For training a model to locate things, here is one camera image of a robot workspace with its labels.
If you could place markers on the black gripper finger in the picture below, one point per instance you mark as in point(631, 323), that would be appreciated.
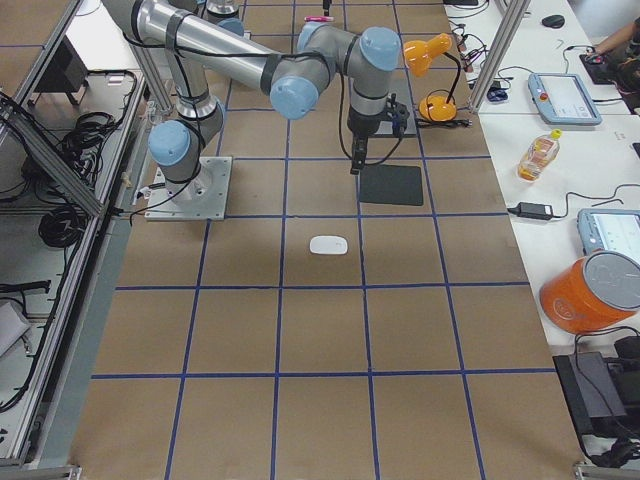
point(355, 160)
point(362, 142)

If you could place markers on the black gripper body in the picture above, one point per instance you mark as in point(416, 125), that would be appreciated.
point(327, 6)
point(361, 124)

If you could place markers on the pink highlighter pen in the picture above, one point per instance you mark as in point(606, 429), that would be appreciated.
point(319, 19)

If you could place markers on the white computer mouse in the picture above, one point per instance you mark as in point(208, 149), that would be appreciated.
point(328, 245)

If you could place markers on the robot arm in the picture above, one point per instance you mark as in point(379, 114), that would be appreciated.
point(225, 14)
point(194, 40)

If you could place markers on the silver laptop notebook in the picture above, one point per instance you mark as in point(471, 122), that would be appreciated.
point(389, 130)

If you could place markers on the black mousepad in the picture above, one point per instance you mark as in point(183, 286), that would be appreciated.
point(392, 185)

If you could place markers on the black mouse on desk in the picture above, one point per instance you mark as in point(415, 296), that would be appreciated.
point(555, 21)

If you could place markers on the yellow drink bottle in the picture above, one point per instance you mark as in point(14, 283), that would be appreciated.
point(542, 151)

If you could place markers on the black power adapter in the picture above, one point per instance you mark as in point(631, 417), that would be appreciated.
point(535, 211)

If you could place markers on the teach pendant upper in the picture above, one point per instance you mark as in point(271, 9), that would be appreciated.
point(562, 99)

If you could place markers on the teach pendant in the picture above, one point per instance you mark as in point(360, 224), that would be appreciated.
point(562, 99)
point(609, 229)

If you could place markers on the teach pendant lower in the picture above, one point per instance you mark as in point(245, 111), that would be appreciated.
point(609, 229)

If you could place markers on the orange cylindrical container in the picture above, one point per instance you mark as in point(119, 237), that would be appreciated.
point(597, 291)

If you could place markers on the black device lower right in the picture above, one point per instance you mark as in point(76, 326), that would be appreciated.
point(602, 393)

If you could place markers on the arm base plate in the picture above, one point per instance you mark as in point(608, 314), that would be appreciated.
point(205, 197)

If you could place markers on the aluminium frame post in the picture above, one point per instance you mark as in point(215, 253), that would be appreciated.
point(500, 45)

